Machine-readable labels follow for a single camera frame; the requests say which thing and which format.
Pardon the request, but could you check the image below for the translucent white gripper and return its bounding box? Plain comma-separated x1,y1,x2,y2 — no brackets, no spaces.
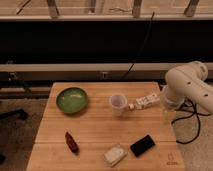
160,85,178,126

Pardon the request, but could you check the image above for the dark red pepper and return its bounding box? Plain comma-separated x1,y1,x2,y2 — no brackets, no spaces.
65,132,79,154

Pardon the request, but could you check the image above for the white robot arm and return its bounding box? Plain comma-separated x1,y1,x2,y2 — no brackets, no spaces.
160,61,213,114

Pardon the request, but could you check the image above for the translucent plastic cup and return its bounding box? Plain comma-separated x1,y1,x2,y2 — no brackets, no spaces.
109,94,128,116

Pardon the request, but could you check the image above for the green ceramic bowl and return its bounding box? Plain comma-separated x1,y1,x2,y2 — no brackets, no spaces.
56,87,88,114

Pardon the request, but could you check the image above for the white tube with label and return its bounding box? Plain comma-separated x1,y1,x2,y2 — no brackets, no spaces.
129,93,159,110

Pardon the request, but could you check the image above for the black smartphone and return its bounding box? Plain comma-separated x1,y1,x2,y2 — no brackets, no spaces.
130,135,155,157

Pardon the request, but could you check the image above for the white rectangular block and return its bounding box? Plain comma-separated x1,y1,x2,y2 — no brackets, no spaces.
104,144,127,167

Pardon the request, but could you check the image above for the black office chair base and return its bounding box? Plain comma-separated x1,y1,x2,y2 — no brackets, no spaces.
0,109,28,120

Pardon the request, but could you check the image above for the black cable on floor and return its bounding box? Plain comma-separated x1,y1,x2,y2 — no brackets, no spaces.
171,98,213,145

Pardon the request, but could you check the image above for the black hanging cable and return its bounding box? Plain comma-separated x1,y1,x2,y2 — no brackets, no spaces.
119,11,156,82

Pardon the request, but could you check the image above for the metal rail frame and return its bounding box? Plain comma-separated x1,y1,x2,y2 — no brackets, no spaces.
0,63,180,81

